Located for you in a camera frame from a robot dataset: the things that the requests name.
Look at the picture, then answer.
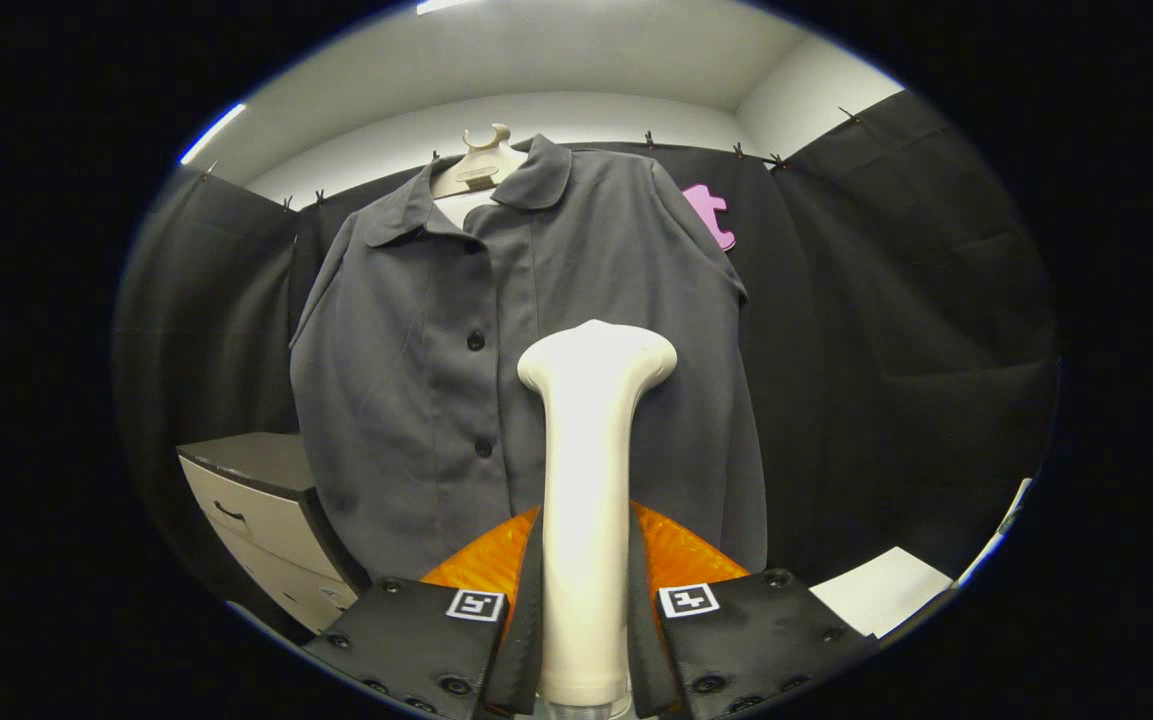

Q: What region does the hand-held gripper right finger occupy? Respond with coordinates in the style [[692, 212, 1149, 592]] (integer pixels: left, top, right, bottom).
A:
[[628, 500, 879, 719]]

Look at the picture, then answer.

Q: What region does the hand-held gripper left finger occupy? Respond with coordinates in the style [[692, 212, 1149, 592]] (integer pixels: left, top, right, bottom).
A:
[[303, 505, 544, 719]]

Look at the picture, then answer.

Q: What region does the white garment steamer head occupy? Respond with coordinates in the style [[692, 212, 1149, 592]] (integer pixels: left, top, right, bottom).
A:
[[517, 320, 679, 707]]

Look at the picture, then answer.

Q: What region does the grey button shirt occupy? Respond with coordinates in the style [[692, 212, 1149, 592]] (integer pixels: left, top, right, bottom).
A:
[[289, 135, 769, 581]]

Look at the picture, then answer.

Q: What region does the cream garment hanger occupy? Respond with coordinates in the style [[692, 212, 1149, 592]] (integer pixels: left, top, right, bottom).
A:
[[431, 123, 529, 199]]

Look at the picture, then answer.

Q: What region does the white side table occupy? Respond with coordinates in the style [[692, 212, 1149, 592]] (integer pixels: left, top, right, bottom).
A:
[[811, 545, 955, 639]]

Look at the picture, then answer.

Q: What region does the grey drawer cabinet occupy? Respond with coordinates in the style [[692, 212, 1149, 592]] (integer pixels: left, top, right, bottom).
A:
[[176, 432, 372, 636]]

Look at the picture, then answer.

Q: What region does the row of black clips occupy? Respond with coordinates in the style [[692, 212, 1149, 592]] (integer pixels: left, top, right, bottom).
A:
[[201, 105, 862, 211]]

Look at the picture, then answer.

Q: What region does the ceiling light strip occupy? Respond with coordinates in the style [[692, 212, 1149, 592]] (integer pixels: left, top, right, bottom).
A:
[[179, 103, 247, 166]]

